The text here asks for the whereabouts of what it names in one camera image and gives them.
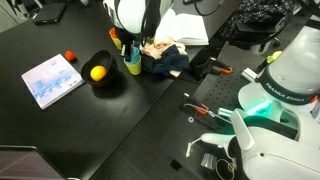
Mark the open white book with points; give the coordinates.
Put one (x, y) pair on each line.
(184, 28)

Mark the black perforated mounting board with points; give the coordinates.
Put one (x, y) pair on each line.
(221, 98)

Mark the yellow-green bottom cup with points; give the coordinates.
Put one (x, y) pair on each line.
(117, 43)

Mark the orange plastic cup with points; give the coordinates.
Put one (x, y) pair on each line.
(112, 33)

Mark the black bowl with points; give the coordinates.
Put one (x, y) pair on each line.
(103, 58)

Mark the black office chair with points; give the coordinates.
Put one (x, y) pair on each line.
(255, 23)

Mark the blue white booklet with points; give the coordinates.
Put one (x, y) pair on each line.
(51, 80)

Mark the small red ball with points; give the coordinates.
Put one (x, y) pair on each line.
(69, 55)

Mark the dark blue crumpled cloth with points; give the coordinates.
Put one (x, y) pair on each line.
(170, 60)

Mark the yellow plastic cup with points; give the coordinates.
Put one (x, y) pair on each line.
(134, 69)

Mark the white franka robot arm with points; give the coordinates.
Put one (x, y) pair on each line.
(277, 125)

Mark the beige crumpled cloth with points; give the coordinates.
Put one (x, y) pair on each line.
(159, 46)

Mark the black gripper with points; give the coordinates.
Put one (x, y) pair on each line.
(128, 41)

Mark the blue plastic cup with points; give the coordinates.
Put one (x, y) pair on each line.
(134, 57)

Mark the black orange clamp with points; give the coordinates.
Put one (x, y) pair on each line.
(216, 67)
(195, 104)

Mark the orange ball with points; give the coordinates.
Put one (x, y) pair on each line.
(98, 73)

